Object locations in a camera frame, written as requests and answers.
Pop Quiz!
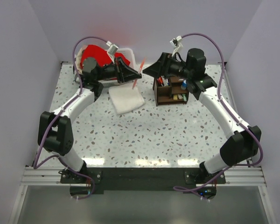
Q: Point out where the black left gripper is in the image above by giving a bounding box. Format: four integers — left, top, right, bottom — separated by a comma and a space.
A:
96, 57, 141, 84

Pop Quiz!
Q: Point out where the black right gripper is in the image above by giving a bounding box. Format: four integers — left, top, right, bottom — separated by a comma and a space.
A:
143, 52, 193, 80

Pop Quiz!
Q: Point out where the black orange highlighter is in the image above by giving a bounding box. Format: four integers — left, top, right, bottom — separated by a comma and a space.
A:
157, 79, 163, 86

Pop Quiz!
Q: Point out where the blue capped white marker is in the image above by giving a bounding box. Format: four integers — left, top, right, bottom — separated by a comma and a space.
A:
162, 77, 168, 86

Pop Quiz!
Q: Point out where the orange pink pen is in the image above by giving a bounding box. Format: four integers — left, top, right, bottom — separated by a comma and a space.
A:
132, 58, 146, 90

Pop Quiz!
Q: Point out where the brown wooden desk organizer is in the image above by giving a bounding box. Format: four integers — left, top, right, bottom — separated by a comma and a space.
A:
152, 76, 191, 107

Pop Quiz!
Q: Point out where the blue cylindrical stamp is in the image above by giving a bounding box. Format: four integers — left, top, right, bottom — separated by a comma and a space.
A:
181, 80, 187, 90

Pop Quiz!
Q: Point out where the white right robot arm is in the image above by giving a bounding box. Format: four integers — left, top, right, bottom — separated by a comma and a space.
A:
143, 48, 261, 183

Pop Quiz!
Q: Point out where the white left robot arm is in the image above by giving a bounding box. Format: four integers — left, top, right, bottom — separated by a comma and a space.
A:
38, 57, 142, 183

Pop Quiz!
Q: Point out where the white plastic basket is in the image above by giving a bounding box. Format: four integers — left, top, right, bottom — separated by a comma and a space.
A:
73, 48, 136, 88

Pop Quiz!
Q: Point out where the folded white towel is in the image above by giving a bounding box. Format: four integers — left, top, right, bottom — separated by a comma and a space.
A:
108, 83, 145, 115

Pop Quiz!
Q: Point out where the red cloth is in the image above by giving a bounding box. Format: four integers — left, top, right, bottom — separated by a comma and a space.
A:
80, 44, 132, 68

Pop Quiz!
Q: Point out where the beige cloth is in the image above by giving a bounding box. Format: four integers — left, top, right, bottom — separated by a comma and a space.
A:
75, 45, 87, 74

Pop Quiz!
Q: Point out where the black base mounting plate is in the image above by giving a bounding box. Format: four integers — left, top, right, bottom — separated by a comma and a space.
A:
58, 168, 215, 196

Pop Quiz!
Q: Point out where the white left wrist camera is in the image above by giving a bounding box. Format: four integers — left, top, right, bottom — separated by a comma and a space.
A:
106, 41, 119, 61

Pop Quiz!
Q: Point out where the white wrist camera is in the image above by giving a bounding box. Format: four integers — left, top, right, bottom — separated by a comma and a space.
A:
170, 35, 183, 56
106, 41, 119, 61

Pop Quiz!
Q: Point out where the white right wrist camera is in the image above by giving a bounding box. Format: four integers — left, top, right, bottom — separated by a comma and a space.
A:
170, 35, 183, 56

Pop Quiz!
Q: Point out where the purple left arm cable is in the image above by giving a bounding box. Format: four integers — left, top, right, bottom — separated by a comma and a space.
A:
33, 35, 112, 200

